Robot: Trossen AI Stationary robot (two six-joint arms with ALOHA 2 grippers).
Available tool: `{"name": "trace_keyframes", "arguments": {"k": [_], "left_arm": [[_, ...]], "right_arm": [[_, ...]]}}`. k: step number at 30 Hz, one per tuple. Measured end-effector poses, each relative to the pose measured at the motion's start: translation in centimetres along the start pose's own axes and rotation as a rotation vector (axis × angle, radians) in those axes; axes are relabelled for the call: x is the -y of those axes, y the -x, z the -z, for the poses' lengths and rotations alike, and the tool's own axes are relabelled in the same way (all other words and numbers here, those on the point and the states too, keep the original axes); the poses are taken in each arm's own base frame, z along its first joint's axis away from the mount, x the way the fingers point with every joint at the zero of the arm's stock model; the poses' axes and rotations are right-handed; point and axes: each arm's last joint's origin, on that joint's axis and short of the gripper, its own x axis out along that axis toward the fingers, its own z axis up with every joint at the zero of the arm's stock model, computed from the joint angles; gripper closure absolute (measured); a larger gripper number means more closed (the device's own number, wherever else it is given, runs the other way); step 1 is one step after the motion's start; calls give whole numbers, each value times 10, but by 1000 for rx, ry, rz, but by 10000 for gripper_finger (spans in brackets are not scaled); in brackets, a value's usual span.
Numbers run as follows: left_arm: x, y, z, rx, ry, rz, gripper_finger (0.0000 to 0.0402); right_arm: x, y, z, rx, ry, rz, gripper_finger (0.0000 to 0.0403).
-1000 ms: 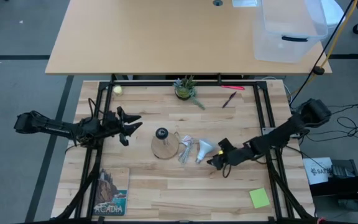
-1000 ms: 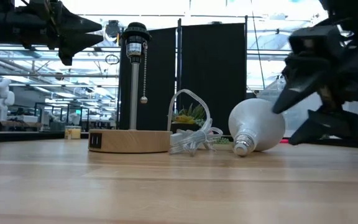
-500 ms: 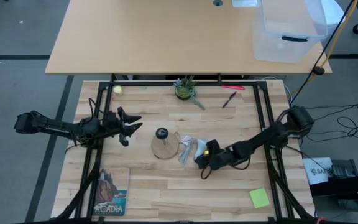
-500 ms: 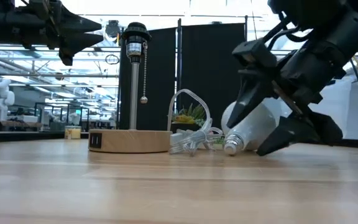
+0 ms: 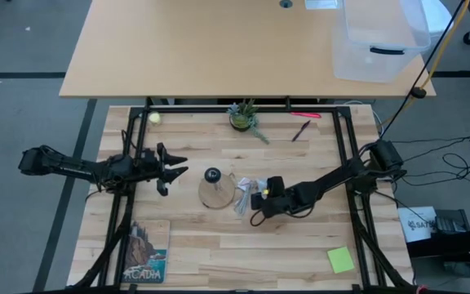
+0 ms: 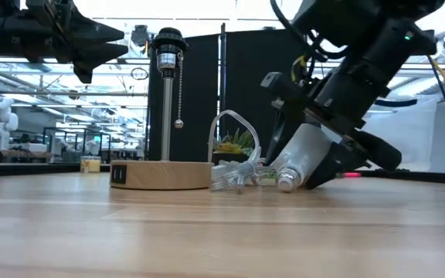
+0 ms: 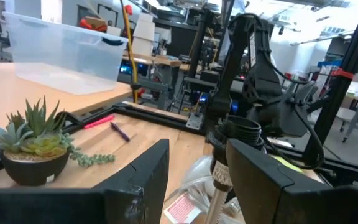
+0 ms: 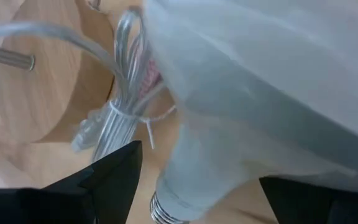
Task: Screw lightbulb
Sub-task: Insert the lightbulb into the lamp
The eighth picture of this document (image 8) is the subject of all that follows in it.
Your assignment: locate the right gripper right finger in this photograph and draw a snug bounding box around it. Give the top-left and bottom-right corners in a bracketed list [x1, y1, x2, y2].
[259, 176, 358, 224]

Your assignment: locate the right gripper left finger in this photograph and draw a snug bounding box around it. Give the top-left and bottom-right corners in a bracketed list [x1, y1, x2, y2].
[0, 139, 144, 224]

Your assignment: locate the lamp with round wooden base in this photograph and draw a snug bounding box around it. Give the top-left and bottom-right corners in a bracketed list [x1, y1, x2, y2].
[0, 0, 116, 146]

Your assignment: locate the clear coiled lamp cord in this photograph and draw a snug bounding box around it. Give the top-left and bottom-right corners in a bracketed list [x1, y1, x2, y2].
[0, 6, 177, 162]

